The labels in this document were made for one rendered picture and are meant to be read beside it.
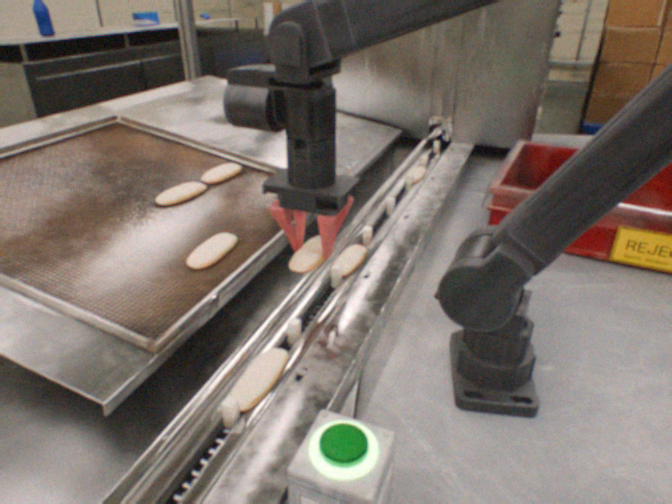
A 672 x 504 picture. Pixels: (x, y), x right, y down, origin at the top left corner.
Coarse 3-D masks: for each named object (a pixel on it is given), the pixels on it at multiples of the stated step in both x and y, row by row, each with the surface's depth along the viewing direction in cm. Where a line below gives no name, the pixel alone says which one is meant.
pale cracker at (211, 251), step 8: (208, 240) 70; (216, 240) 70; (224, 240) 71; (232, 240) 71; (200, 248) 68; (208, 248) 68; (216, 248) 69; (224, 248) 69; (192, 256) 66; (200, 256) 67; (208, 256) 67; (216, 256) 68; (192, 264) 65; (200, 264) 66; (208, 264) 66
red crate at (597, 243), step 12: (636, 204) 104; (648, 204) 103; (492, 216) 89; (504, 216) 87; (600, 228) 81; (612, 228) 80; (576, 240) 84; (588, 240) 83; (600, 240) 82; (612, 240) 81; (564, 252) 86; (576, 252) 84; (588, 252) 83; (600, 252) 83; (624, 264) 82
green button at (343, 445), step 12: (324, 432) 41; (336, 432) 41; (348, 432) 41; (360, 432) 41; (324, 444) 40; (336, 444) 40; (348, 444) 40; (360, 444) 40; (324, 456) 39; (336, 456) 39; (348, 456) 39; (360, 456) 39
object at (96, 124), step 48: (48, 144) 90; (96, 144) 93; (144, 144) 97; (192, 144) 100; (144, 192) 81; (0, 240) 64; (48, 240) 66; (192, 240) 71; (240, 240) 73; (48, 288) 58; (96, 288) 59; (192, 288) 62
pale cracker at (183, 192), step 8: (184, 184) 83; (192, 184) 84; (200, 184) 85; (168, 192) 80; (176, 192) 80; (184, 192) 81; (192, 192) 82; (200, 192) 83; (160, 200) 78; (168, 200) 78; (176, 200) 79; (184, 200) 81
